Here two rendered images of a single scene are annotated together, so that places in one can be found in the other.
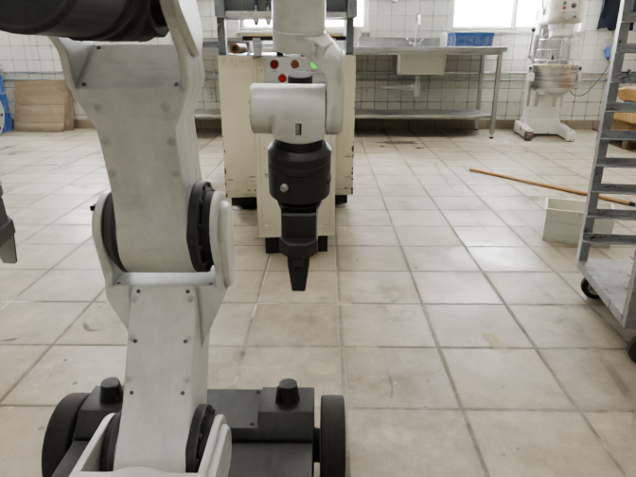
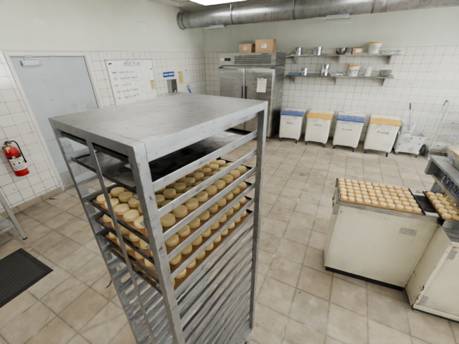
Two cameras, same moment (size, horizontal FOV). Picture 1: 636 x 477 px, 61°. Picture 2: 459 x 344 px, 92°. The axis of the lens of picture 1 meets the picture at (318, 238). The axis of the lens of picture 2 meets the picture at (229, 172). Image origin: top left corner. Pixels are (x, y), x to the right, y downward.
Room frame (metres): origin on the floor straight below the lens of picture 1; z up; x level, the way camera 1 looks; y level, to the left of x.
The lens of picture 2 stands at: (2.11, -1.89, 1.99)
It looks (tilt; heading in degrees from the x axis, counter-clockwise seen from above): 28 degrees down; 117
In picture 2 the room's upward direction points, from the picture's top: 1 degrees counter-clockwise
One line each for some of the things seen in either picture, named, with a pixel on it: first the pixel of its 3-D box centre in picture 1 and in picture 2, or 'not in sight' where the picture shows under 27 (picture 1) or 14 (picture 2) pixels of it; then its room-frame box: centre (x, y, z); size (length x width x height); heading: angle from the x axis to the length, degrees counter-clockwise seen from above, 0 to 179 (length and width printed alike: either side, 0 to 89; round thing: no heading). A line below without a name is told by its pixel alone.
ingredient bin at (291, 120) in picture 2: not in sight; (291, 125); (1.00, 3.87, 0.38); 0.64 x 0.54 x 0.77; 92
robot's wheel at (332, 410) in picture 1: (332, 445); not in sight; (0.90, -0.03, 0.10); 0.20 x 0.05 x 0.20; 179
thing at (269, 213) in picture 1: (291, 141); (370, 236); (2.58, 0.13, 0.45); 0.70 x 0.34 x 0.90; 5
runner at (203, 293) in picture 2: not in sight; (220, 272); (1.73, -1.25, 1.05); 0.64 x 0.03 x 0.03; 81
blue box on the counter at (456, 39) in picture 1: (469, 40); not in sight; (5.82, -1.55, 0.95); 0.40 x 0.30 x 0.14; 92
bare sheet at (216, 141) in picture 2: not in sight; (174, 145); (1.53, -1.23, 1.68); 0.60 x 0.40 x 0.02; 81
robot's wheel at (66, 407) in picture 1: (77, 442); not in sight; (0.90, 0.50, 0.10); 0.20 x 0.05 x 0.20; 179
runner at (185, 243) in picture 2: not in sight; (216, 213); (1.73, -1.25, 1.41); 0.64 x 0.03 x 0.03; 81
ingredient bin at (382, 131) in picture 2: not in sight; (380, 135); (2.95, 3.84, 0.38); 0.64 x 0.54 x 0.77; 87
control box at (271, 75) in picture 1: (294, 75); (335, 201); (2.22, 0.09, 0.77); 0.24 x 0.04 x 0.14; 95
